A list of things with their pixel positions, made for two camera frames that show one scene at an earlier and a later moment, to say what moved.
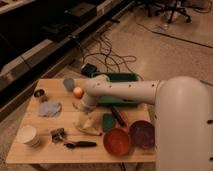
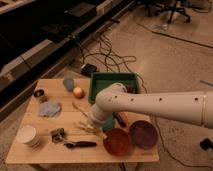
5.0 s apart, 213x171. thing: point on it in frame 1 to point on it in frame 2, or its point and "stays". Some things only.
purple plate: (142, 134) stays
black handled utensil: (80, 144) stays
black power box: (88, 69) stays
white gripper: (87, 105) to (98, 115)
